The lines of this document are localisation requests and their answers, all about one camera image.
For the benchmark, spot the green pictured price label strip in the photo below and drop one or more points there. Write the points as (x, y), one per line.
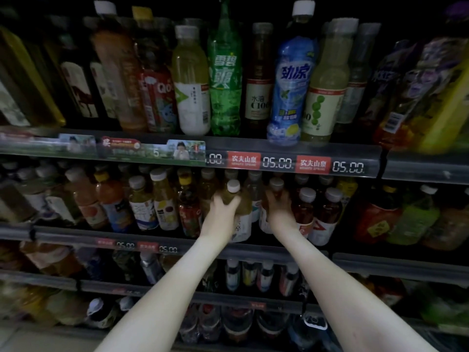
(278, 163)

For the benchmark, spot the person's right forearm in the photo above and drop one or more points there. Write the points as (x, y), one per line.
(348, 300)

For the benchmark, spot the person's left forearm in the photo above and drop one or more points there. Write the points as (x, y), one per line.
(165, 300)

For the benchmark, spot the person's right hand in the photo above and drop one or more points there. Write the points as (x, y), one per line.
(282, 216)

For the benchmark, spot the pale tea bottle white label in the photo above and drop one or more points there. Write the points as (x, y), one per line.
(243, 223)

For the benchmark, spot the pale yellow juice bottle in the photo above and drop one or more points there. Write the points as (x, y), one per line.
(326, 87)

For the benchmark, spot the row of tea juice bottles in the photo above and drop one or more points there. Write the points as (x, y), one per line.
(110, 205)

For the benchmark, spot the person's left hand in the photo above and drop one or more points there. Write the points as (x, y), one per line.
(220, 221)

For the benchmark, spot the red tea bottle white label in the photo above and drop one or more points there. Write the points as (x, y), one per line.
(276, 185)

